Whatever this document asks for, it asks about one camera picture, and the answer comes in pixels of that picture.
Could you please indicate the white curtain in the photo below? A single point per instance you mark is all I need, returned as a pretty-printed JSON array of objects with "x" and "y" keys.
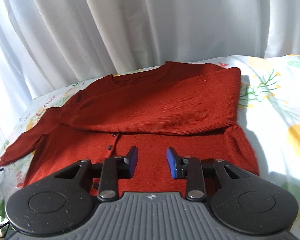
[{"x": 49, "y": 44}]

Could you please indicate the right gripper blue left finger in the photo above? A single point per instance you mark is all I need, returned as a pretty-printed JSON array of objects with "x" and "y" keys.
[{"x": 128, "y": 163}]

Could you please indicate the red knitted cardigan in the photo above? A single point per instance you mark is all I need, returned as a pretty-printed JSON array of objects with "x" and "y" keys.
[{"x": 190, "y": 107}]

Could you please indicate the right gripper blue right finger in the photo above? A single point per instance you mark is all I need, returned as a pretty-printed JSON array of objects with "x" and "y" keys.
[{"x": 178, "y": 165}]

